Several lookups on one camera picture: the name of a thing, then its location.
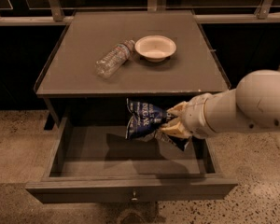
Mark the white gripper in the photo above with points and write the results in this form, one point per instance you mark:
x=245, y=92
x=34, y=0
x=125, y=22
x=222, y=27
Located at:
x=194, y=116

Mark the blue chip bag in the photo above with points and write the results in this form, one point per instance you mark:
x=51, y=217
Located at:
x=145, y=124

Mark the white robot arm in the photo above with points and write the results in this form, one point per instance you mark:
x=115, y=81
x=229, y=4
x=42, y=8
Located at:
x=252, y=107

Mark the small metal drawer knob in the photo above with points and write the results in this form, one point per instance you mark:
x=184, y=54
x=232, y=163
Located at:
x=134, y=198

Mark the open grey top drawer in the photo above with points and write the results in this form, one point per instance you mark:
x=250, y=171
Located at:
x=97, y=164

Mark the grey cabinet with counter top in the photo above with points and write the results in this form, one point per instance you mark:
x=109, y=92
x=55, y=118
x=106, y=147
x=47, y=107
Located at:
x=70, y=74

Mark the white shallow bowl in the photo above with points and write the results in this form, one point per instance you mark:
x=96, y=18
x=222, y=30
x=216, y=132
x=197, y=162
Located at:
x=155, y=48

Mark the clear plastic water bottle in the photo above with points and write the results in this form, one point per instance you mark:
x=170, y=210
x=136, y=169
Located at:
x=114, y=59

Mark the metal railing frame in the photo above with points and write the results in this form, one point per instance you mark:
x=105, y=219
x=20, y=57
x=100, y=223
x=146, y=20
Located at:
x=58, y=12

